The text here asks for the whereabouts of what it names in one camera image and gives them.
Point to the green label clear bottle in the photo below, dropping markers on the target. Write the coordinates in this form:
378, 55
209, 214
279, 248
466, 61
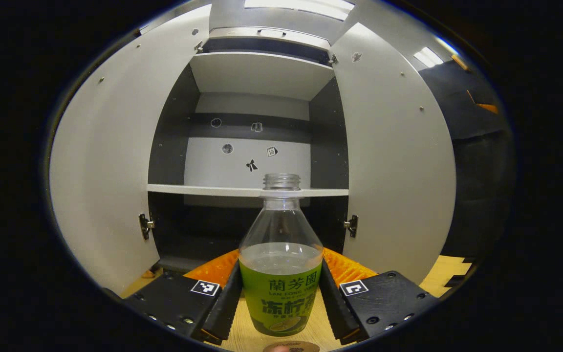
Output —
281, 293

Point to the white cabinet drawer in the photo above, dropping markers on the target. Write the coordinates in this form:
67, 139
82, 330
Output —
232, 34

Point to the small ceiling light panel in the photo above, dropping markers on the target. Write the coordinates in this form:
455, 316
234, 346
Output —
428, 57

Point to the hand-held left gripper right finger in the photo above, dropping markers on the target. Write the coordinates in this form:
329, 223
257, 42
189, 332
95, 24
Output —
333, 308

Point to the round cork coaster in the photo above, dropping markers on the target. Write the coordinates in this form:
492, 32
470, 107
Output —
303, 347

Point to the white and grey cabinet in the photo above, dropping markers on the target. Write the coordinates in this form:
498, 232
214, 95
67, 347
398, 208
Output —
257, 73

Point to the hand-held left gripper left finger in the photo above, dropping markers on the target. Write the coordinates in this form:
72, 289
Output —
227, 308

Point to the large ceiling light panel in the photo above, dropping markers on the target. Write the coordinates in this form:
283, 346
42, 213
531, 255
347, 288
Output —
301, 7

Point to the white cabinet door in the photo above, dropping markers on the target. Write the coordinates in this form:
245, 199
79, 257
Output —
110, 156
399, 161

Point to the metal door hinge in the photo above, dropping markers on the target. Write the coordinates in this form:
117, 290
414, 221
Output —
198, 46
351, 226
145, 226
333, 58

